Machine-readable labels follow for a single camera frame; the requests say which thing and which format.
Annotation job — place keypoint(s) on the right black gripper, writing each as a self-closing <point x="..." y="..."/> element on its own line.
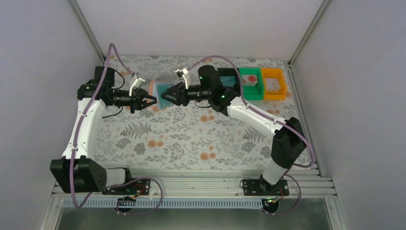
<point x="180" y="96"/>

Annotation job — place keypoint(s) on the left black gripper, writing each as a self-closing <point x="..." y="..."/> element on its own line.
<point x="136" y="100"/>

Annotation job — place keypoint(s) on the orange leather card holder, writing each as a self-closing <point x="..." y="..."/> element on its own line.
<point x="153" y="93"/>

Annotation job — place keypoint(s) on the teal credit card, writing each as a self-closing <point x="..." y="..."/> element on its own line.
<point x="161" y="88"/>

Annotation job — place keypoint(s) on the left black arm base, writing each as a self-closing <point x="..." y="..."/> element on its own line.
<point x="128" y="192"/>

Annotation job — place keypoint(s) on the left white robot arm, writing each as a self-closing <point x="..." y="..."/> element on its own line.
<point x="76" y="170"/>

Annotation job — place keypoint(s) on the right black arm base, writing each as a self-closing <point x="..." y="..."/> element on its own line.
<point x="274" y="193"/>

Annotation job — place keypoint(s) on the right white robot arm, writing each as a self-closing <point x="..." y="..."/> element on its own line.
<point x="287" y="144"/>

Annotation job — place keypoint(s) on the white red card in green bin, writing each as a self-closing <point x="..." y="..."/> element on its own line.
<point x="249" y="79"/>

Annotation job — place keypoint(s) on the white card in orange bin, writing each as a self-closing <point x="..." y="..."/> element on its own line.
<point x="272" y="85"/>

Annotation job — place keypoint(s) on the floral table mat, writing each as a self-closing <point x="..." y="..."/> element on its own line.
<point x="186" y="137"/>

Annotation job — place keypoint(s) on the black plastic bin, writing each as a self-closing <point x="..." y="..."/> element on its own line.
<point x="229" y="78"/>

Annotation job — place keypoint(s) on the green plastic bin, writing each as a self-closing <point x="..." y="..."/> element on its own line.
<point x="253" y="86"/>

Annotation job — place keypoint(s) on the orange plastic bin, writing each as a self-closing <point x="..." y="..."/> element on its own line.
<point x="277" y="74"/>

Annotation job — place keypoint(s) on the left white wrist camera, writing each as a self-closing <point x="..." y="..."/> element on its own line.
<point x="134" y="83"/>

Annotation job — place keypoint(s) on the aluminium mounting rail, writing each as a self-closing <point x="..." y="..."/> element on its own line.
<point x="225" y="183"/>

